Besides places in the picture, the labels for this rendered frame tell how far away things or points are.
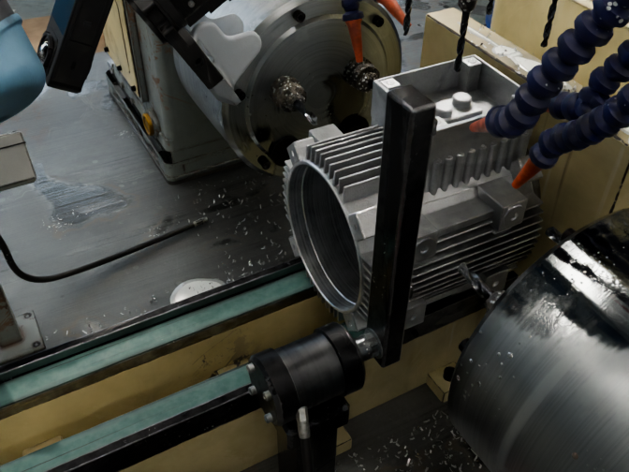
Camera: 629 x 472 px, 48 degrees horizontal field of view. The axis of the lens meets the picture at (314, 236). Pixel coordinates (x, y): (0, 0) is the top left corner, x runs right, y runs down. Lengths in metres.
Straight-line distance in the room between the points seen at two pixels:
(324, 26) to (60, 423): 0.51
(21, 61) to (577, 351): 0.38
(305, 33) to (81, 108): 0.64
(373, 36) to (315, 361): 0.45
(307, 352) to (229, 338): 0.23
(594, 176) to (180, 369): 0.46
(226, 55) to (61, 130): 0.76
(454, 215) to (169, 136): 0.55
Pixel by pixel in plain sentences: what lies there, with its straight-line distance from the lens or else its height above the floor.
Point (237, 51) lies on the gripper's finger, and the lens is 0.58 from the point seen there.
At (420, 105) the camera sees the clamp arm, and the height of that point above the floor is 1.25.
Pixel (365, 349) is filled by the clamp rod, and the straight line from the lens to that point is 0.59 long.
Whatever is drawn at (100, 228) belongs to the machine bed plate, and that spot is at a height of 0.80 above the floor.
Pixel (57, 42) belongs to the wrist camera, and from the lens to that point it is 0.54.
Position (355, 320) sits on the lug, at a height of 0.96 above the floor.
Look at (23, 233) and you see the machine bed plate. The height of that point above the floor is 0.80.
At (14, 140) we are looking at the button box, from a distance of 0.77.
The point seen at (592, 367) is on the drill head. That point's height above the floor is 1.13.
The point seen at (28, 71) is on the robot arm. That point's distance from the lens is 0.44.
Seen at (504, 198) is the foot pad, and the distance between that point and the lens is 0.67.
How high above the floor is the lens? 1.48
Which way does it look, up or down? 42 degrees down
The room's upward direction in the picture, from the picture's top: 1 degrees clockwise
